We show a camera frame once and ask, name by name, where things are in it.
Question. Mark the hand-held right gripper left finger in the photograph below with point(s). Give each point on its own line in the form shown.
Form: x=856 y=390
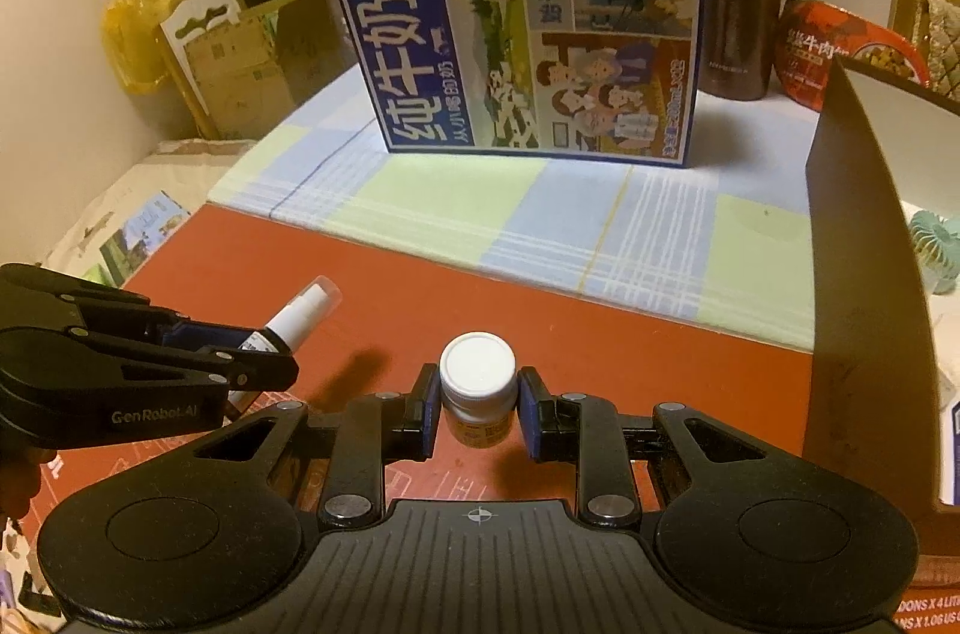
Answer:
x=429 y=413

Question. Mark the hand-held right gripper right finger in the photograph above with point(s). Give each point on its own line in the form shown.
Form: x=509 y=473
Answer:
x=529 y=413

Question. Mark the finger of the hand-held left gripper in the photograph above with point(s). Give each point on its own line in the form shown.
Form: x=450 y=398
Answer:
x=255 y=370
x=210 y=332

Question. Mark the dark spray bottle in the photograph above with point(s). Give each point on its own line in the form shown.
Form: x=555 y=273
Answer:
x=289 y=323

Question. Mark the white capped pill bottle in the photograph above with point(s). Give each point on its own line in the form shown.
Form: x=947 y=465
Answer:
x=478 y=379

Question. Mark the dark brown storage box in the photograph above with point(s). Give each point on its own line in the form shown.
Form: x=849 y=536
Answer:
x=855 y=266

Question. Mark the blue medicine box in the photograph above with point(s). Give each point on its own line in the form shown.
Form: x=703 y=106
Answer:
x=956 y=431

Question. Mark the mint handheld fan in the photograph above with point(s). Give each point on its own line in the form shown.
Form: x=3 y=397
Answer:
x=937 y=248

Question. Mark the printed booklets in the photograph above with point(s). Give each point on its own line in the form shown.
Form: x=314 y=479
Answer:
x=142 y=236

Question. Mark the red printed mat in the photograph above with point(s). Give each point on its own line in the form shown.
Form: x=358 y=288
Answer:
x=375 y=296

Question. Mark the checked pastel cloth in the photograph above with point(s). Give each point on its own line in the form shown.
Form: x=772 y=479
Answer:
x=525 y=221

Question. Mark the brown cardboard box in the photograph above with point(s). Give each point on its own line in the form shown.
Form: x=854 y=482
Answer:
x=262 y=64

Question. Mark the white cutout cardboard panel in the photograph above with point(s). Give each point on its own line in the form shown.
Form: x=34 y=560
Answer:
x=199 y=23

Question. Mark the yellow plastic bag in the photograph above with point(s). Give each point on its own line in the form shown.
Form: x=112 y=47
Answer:
x=135 y=27

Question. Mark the blue milk carton box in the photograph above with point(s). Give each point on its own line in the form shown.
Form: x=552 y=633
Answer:
x=525 y=34

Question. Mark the brown thermos flask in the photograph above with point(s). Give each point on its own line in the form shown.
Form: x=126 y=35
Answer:
x=739 y=12

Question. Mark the red instant noodle bowl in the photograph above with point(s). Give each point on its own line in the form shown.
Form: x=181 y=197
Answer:
x=847 y=49

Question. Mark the quilted chair cushion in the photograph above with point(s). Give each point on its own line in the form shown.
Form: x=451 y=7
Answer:
x=941 y=42

